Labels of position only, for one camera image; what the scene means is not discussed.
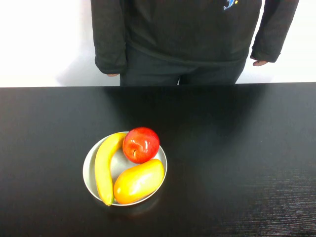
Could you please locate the person's left hand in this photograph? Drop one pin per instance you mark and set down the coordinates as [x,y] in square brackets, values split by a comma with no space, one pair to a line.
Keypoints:
[259,63]

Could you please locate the person's right hand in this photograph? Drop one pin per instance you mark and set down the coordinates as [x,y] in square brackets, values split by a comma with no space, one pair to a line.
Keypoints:
[112,74]

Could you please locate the yellow banana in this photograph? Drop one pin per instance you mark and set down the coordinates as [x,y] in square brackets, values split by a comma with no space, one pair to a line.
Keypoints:
[102,168]

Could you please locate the person's right forearm dark sleeve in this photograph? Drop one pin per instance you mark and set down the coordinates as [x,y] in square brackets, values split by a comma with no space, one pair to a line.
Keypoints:
[109,54]

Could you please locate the person's left forearm dark sleeve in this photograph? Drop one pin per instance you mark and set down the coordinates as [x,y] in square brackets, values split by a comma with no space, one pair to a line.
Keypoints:
[270,44]

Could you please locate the dark trousers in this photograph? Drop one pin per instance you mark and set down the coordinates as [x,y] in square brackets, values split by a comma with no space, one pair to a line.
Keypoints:
[153,71]

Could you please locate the red apple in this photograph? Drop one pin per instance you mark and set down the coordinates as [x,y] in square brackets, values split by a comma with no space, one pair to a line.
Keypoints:
[140,144]

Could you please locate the dark sweater torso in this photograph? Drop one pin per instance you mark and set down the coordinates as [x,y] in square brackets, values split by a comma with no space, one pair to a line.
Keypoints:
[187,29]

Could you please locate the grey round plate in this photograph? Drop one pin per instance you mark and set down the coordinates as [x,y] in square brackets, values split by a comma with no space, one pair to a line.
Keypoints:
[121,163]

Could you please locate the orange yellow mango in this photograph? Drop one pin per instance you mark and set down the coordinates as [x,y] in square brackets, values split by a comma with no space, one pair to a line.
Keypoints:
[138,181]

